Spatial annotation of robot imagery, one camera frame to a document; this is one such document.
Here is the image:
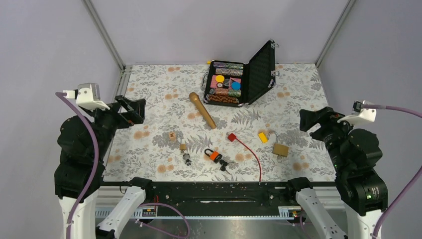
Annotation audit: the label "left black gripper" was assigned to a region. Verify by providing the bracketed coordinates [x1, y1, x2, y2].
[86, 93, 147, 158]

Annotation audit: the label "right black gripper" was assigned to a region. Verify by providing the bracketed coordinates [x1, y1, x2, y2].
[298, 104, 359, 171]

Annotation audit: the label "large brass padlock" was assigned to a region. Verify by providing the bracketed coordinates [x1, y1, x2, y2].
[267, 130, 289, 157]

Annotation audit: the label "orange black padlock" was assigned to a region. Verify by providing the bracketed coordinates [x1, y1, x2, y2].
[204, 148, 222, 163]

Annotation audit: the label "black keys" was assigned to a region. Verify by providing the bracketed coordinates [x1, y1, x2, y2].
[219, 160, 232, 175]

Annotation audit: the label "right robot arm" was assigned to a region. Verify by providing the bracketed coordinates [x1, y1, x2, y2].
[299, 102, 388, 239]

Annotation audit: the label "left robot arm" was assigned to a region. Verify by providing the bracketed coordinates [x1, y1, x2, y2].
[54, 92, 154, 239]

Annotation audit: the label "wooden letter cube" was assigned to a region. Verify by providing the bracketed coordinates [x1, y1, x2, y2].
[169, 132, 177, 141]

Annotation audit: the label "yellow block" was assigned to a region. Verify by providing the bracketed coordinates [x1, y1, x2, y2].
[258, 132, 268, 143]

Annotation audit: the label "floral table mat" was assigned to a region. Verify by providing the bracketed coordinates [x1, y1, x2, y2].
[104, 64, 335, 182]

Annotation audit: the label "blue chip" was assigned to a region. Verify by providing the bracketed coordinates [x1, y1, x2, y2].
[231, 81, 241, 90]

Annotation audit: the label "black poker chip case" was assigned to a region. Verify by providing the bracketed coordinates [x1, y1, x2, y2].
[203, 39, 279, 107]

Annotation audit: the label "yellow chip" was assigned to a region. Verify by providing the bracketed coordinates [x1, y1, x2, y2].
[215, 75, 225, 83]

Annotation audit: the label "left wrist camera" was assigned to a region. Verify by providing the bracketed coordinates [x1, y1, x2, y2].
[62, 83, 110, 111]

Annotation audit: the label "red cable lock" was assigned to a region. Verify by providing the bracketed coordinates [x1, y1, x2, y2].
[227, 133, 262, 184]

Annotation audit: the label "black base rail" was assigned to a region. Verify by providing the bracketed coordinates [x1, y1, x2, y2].
[99, 181, 337, 219]

